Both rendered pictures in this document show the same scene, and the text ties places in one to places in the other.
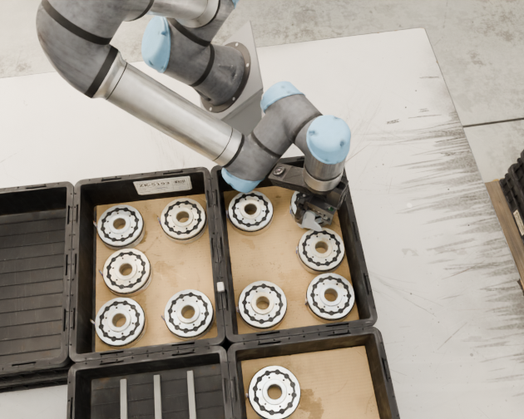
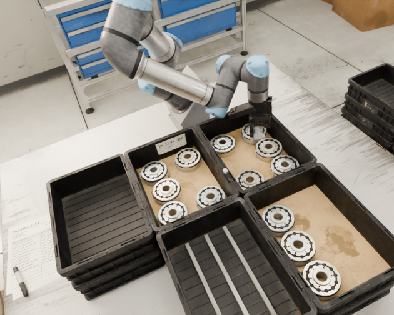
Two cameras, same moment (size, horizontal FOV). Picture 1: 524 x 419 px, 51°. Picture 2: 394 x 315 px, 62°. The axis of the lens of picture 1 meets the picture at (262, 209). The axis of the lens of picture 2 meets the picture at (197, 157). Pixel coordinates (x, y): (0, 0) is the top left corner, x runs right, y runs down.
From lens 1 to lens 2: 0.50 m
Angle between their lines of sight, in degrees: 18
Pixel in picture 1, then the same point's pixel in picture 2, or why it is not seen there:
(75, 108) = (103, 142)
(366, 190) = not seen: hidden behind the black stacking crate
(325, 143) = (258, 64)
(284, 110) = (230, 63)
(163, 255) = (183, 179)
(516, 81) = (319, 94)
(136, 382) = (194, 244)
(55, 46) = (114, 47)
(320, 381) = (300, 208)
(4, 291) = (97, 225)
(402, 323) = not seen: hidden behind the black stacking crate
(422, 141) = (292, 102)
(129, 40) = not seen: hidden behind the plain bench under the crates
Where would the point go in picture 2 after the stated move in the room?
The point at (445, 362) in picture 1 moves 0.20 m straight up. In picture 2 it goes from (360, 191) to (374, 156)
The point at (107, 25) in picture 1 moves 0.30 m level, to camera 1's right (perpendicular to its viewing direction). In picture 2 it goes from (137, 32) to (229, 9)
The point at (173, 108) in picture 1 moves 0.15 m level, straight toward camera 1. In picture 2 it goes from (176, 74) to (199, 94)
